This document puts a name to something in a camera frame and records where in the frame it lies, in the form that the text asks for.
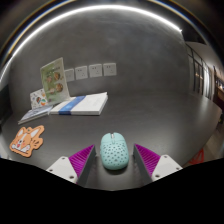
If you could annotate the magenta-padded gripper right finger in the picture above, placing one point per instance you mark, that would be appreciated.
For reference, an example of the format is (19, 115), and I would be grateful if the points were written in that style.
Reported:
(148, 160)

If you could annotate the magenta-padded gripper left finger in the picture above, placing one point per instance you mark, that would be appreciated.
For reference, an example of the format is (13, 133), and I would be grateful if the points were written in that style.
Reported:
(81, 160)

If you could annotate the teal perforated computer mouse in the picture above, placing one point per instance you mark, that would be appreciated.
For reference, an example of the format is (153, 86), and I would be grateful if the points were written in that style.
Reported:
(114, 151)

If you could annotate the orange corgi-shaped mouse pad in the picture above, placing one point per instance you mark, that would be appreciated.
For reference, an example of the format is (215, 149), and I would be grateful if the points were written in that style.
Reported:
(26, 140)

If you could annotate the white book with blue band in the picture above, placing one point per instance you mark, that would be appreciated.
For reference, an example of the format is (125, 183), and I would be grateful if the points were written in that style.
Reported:
(88, 104)

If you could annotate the grey striped book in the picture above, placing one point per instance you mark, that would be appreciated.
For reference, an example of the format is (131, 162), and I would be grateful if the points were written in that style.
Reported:
(35, 114)

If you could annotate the white cartoon sticker card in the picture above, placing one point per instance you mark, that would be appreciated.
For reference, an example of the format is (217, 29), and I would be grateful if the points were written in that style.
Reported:
(38, 99)

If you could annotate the green food poster card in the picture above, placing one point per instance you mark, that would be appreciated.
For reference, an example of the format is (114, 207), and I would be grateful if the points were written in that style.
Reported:
(55, 81)

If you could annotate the black-framed glass partition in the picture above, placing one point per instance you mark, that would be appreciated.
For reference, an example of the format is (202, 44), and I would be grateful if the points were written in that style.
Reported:
(196, 73)

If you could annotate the curved white ceiling light strip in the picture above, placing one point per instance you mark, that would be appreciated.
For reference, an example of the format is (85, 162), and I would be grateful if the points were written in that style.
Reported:
(100, 7)

